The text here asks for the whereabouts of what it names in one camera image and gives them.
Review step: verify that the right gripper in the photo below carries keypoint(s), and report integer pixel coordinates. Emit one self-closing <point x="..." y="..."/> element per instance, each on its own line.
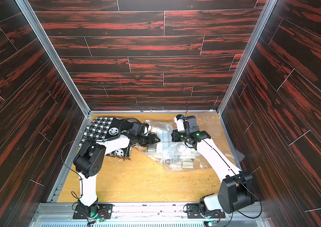
<point x="176" y="136"/>

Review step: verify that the aluminium front rail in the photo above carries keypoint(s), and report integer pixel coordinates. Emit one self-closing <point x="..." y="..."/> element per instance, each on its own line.
<point x="146" y="214"/>

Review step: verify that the clear plastic vacuum bag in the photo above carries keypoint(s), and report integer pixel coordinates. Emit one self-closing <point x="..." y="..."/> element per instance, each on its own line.
<point x="209" y="122"/>

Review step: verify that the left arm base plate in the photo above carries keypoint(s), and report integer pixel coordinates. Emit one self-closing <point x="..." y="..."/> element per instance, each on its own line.
<point x="99" y="211"/>

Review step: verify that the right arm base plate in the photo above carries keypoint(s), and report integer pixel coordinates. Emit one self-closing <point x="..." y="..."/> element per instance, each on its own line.
<point x="195" y="210"/>

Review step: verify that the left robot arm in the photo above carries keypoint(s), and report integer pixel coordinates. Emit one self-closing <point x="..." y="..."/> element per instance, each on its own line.
<point x="99" y="141"/>

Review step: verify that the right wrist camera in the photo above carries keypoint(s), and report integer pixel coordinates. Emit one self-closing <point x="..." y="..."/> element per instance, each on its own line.
<point x="179" y="120"/>

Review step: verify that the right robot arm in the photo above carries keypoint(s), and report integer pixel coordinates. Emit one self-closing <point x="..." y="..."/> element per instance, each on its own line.
<point x="237" y="188"/>

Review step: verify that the black white smiley scarf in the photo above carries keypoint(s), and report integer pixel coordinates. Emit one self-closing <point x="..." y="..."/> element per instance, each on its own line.
<point x="102" y="128"/>

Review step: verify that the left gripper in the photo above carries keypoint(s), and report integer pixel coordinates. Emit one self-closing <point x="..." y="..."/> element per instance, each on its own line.
<point x="150" y="141"/>

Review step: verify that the white vacuum bag valve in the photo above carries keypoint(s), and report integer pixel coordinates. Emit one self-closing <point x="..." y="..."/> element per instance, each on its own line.
<point x="181" y="148"/>

